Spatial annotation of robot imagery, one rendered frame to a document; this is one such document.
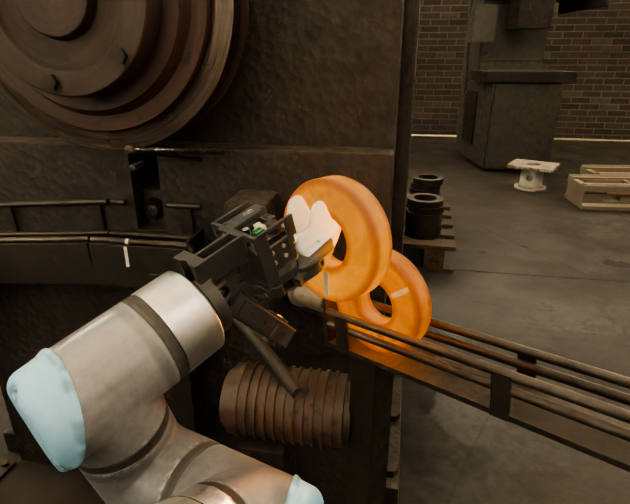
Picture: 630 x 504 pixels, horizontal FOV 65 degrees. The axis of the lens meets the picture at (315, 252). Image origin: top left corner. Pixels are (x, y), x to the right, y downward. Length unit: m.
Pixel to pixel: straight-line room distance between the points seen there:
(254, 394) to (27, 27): 0.65
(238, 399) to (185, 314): 0.43
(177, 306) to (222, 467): 0.14
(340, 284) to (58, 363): 0.32
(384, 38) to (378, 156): 0.20
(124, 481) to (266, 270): 0.22
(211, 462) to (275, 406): 0.38
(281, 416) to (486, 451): 0.85
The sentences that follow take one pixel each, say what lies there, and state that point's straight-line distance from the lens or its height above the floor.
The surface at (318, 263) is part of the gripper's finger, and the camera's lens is 0.53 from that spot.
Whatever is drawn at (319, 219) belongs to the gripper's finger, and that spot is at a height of 0.86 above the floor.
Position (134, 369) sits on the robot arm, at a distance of 0.43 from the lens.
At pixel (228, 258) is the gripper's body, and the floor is 0.85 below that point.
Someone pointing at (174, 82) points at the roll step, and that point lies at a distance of 0.84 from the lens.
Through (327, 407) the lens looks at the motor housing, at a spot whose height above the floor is 0.51.
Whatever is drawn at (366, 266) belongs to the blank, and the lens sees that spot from 0.56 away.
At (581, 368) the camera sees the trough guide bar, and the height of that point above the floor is 0.71.
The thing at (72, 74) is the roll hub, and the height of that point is 1.01.
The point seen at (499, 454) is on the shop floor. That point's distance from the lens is 1.57.
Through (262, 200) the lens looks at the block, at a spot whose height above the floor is 0.80.
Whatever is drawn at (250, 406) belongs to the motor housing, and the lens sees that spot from 0.85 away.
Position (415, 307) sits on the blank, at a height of 0.73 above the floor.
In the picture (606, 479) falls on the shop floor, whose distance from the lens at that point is 1.61.
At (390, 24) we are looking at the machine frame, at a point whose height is 1.08.
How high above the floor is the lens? 1.04
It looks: 22 degrees down
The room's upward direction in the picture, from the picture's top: straight up
